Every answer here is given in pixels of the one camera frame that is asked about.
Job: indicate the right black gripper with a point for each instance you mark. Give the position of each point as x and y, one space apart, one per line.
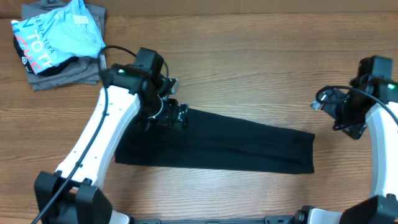
355 129

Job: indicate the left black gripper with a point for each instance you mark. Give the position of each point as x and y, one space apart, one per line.
168 119

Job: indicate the black t-shirt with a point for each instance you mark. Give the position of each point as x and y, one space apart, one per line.
213 141

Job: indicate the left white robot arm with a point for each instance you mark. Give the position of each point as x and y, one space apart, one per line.
130 95

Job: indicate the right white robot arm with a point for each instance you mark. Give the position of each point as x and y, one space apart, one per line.
376 102

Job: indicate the folded grey shirt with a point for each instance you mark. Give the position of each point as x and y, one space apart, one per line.
78 71

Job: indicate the light blue printed shirt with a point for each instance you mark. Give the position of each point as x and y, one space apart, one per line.
57 35

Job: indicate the folded black shirt in pile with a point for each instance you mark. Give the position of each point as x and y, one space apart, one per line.
30 67

